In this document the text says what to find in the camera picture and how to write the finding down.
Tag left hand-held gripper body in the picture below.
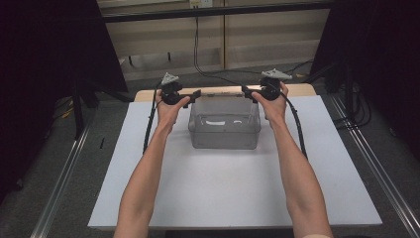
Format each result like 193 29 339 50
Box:
159 71 191 107

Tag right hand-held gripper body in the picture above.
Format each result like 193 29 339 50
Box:
259 67 293 102

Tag transparent grey box lid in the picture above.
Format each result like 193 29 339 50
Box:
197 89 256 99

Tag transparent grey plastic box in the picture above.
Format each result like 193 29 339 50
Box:
187 93 263 150

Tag person's left hand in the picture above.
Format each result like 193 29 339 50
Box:
155 88 192 129

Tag person's right hand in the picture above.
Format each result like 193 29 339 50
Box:
251 80 290 126

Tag beige wooden cabinet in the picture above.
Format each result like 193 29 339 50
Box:
96 0 332 82

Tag black metal stand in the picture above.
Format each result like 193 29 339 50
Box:
71 77 134 141
306 60 359 124

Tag dark curtain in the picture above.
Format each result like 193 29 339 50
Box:
0 0 129 202
309 0 420 162

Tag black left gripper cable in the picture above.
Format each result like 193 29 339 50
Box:
142 86 158 156

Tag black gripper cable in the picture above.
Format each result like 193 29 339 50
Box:
279 90 309 161
142 86 158 156

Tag black power cable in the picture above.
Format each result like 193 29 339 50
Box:
192 15 246 87

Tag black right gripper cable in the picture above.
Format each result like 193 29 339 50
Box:
279 90 309 161

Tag white wall socket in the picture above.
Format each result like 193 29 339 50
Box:
189 0 214 10

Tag black floor cables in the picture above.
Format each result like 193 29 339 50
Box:
332 81 373 131

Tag aluminium floor rail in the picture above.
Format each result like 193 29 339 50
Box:
329 94 420 238
30 125 93 238

